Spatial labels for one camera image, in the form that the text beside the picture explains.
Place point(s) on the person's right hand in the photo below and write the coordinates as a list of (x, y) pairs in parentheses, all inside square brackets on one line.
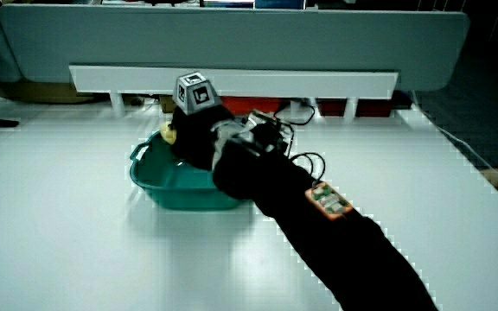
[(195, 134)]

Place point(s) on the yellow banana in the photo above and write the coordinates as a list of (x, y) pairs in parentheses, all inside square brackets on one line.
[(168, 133)]

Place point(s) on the teal plastic basin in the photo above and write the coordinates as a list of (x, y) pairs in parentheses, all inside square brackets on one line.
[(167, 181)]

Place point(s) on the person's right forearm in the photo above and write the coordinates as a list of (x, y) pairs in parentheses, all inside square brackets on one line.
[(318, 233)]

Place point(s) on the bright red box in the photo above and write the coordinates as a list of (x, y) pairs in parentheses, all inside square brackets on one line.
[(249, 105)]

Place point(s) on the wrist electronics module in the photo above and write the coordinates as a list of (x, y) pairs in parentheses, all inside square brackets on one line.
[(262, 131)]

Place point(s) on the large grey partition panel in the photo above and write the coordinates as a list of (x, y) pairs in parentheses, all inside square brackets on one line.
[(231, 39)]

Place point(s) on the orange sensor board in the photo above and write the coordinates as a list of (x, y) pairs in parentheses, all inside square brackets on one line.
[(329, 201)]

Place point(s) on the brown cardboard box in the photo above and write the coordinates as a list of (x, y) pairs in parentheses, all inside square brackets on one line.
[(37, 92)]

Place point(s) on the dark red box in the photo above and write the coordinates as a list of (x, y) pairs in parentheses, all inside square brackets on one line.
[(370, 108)]

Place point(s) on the white shelf rail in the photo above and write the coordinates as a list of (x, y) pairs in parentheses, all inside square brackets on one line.
[(253, 84)]

